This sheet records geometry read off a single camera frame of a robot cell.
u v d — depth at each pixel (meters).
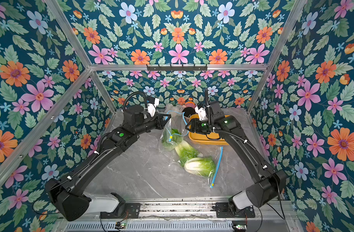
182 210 0.75
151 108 0.61
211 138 0.60
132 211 0.73
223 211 0.72
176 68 0.93
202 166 0.81
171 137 0.68
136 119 0.52
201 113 0.67
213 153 0.91
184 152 0.86
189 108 1.12
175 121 0.80
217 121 0.54
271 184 0.39
